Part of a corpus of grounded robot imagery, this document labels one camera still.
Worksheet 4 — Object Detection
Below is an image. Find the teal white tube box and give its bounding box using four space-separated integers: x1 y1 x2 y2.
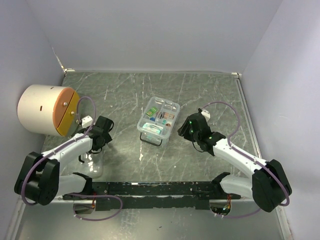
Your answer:
142 122 164 135

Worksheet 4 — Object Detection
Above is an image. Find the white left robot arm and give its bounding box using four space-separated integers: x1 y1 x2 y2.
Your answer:
14 116 114 206

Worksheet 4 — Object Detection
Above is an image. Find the cream cylinder with orange face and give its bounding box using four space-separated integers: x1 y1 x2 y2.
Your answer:
17 84 80 137

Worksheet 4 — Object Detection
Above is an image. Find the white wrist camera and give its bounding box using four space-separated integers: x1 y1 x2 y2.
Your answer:
198 108 211 122
80 115 93 129

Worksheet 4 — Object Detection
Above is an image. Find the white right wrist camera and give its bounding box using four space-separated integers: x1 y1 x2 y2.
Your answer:
198 108 211 122

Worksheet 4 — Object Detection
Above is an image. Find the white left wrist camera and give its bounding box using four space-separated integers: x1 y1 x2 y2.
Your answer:
80 115 93 129

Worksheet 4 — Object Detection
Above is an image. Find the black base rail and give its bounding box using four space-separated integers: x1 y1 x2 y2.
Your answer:
62 181 228 211

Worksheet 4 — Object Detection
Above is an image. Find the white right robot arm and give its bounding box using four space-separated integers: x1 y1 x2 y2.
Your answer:
177 113 292 213

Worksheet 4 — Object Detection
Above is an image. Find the clear first aid box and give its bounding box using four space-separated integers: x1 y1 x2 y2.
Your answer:
139 126 171 147

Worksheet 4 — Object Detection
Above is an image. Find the clear compartment tray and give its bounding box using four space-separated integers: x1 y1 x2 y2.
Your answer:
137 96 181 133

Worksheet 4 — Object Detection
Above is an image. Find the clear lid with black handle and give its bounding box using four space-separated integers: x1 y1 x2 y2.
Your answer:
77 152 103 179

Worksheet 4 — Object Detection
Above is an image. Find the small green box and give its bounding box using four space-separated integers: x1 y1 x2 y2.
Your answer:
145 106 159 118

